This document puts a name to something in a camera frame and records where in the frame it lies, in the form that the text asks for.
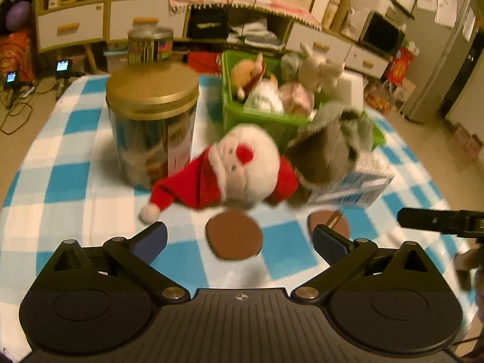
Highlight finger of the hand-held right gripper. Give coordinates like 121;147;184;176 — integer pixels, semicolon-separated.
398;207;460;234

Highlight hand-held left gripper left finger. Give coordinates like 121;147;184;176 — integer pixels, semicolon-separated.
53;221;191;304

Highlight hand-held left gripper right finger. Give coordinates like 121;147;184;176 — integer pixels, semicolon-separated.
290;224;435;304

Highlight grey plush toy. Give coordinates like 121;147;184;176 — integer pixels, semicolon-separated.
285;102;379;198

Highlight santa claus plush toy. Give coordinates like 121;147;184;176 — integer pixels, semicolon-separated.
139;123;304;223

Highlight green plastic bin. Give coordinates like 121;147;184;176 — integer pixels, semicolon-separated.
221;50;387;152

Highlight pink fluffy plush toy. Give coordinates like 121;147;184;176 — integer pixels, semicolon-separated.
279;82;317;116

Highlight white bunny-eared cloth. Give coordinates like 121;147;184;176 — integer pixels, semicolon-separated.
245;79;285;113

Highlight beige rabbit plush toy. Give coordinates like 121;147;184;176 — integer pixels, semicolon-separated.
282;42;346;93

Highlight hamburger plush toy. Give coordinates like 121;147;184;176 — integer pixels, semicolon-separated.
230;54;267;101

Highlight brown round coaster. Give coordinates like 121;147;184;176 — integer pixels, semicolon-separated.
205;212;264;261
307;211;351;240

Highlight white blue milk carton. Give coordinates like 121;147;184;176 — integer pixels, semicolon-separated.
302;151;396;210

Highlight blue white checkered blanket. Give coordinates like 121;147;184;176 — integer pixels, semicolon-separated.
0;73;476;333

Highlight open cardboard box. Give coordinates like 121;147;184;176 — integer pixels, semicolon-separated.
393;79;417;110

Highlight bag of oranges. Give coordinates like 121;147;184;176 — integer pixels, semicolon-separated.
365;81;394;116

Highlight gold-lid clear jar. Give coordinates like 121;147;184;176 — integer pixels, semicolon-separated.
106;62;200;192

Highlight red gift box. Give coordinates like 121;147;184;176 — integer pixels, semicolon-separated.
389;47;415;84

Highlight silver refrigerator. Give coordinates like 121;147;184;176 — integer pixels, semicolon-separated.
401;0;484;124

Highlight red flat box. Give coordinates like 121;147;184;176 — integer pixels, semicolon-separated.
187;51;222;73

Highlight black microwave oven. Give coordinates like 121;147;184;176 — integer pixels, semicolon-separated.
359;11;406;57

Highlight dark printed tin can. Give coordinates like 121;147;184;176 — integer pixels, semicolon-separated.
127;26;175;66

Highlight low wooden drawer cabinet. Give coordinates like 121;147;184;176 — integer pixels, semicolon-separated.
106;0;392;81

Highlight folded clothes pile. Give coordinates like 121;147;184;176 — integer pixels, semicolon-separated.
227;21;283;50

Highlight black box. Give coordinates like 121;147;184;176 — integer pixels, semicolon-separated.
187;8;230;41

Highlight red patterned box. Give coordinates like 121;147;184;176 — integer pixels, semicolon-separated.
0;30;37;84

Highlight yellow tall carton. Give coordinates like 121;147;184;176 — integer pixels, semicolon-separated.
322;0;343;29

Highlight tall wooden shelf cabinet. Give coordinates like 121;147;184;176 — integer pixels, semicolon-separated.
35;0;111;53

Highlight pink tasselled cloth runner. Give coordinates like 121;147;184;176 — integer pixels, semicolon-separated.
166;0;323;30

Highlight purple ball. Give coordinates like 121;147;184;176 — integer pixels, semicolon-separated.
5;1;31;31

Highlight black floor cable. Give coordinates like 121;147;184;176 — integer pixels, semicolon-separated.
0;79;58;135

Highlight papers on wall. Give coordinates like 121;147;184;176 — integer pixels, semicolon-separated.
416;0;460;28

